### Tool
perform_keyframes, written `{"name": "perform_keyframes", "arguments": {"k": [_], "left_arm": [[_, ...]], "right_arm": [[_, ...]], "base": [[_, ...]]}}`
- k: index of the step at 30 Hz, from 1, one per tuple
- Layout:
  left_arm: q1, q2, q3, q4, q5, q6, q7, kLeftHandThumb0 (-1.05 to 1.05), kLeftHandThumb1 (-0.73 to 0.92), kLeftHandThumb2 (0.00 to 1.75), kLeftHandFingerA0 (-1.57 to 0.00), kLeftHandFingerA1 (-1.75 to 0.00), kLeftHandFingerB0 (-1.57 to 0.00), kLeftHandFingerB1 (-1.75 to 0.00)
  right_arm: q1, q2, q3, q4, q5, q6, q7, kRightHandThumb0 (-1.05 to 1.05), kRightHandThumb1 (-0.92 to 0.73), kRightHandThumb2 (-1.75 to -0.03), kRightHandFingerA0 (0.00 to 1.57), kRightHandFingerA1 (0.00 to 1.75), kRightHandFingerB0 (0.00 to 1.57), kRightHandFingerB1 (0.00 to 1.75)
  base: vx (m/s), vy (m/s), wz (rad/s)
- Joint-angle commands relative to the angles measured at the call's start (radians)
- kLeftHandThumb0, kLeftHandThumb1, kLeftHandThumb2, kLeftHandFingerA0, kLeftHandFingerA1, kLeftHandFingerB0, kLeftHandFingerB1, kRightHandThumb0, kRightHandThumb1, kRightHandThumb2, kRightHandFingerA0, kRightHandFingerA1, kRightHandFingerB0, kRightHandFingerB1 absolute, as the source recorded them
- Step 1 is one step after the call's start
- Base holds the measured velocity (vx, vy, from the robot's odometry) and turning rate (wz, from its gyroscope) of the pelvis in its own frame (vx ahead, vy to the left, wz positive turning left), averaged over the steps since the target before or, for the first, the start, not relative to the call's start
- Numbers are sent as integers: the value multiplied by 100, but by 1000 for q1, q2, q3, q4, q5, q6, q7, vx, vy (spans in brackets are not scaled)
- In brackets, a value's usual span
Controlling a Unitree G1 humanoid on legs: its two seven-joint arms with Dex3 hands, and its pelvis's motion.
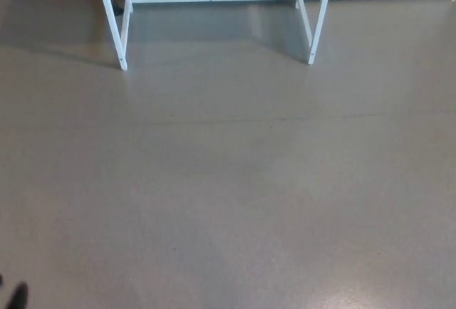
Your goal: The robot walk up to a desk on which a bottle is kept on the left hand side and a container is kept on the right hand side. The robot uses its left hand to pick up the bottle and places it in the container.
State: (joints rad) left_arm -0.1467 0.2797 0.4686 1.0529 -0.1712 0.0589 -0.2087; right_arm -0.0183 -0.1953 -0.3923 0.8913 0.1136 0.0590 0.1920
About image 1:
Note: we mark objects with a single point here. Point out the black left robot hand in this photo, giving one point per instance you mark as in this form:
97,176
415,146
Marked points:
19,296

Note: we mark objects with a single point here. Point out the white desk leg frame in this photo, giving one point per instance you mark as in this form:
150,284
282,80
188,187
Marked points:
318,27
113,27

